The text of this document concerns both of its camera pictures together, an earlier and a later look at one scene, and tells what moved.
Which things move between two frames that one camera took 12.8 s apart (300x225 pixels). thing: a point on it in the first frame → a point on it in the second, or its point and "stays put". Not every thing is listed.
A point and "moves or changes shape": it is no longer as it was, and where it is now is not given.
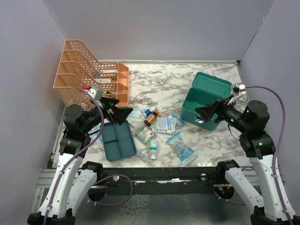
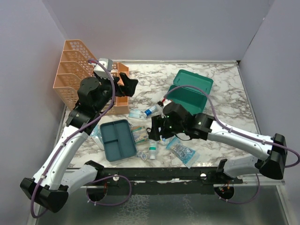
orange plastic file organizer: [79, 69] stays put
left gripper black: [119, 114] → [129, 86]
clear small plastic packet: [142, 154] stays put
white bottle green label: [153, 148] stays put
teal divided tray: [118, 141] stays put
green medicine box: [206, 90] moves or changes shape
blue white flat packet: [138, 114] stays put
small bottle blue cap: [148, 111] stays put
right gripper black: [219, 108] → [158, 121]
